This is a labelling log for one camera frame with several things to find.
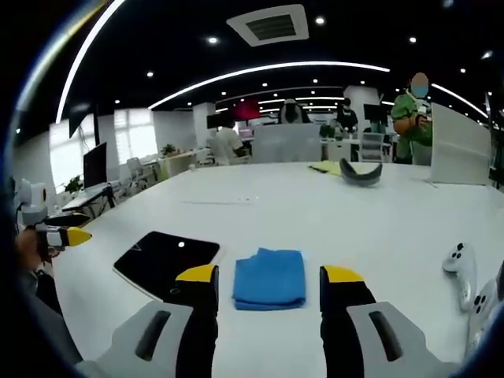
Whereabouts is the ceiling air vent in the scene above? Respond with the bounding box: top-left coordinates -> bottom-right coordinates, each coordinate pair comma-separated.
226,4 -> 309,48

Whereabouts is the person's left hand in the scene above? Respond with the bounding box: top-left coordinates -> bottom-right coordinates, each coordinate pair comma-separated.
15,227 -> 50,272

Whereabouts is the black computer monitor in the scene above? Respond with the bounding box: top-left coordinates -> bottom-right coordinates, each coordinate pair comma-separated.
83,142 -> 108,189

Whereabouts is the black tablet pad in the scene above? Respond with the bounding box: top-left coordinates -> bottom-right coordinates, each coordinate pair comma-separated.
113,231 -> 221,304

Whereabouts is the yellow cloth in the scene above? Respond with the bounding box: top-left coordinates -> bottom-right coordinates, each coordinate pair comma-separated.
307,161 -> 343,177

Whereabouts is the white office chair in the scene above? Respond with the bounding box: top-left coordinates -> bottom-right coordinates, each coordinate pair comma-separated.
360,132 -> 386,163

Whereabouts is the white game controller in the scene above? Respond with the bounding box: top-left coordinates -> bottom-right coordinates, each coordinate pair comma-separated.
442,242 -> 478,312
465,277 -> 500,358

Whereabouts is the blue cleaning cloth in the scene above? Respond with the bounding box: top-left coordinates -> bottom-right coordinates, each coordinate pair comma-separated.
232,247 -> 307,312

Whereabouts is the frosted desk divider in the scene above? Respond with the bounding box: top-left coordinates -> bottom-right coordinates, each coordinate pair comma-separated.
251,123 -> 322,165

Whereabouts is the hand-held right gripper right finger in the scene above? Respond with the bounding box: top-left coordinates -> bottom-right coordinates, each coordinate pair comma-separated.
318,265 -> 460,378

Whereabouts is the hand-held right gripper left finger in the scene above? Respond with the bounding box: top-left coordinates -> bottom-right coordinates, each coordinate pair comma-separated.
74,263 -> 221,378

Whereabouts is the dark curved headband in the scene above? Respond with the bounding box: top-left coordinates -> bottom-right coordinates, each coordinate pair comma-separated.
339,157 -> 384,188

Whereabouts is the white partition board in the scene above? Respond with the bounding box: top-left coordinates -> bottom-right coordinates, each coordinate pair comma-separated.
428,102 -> 492,187

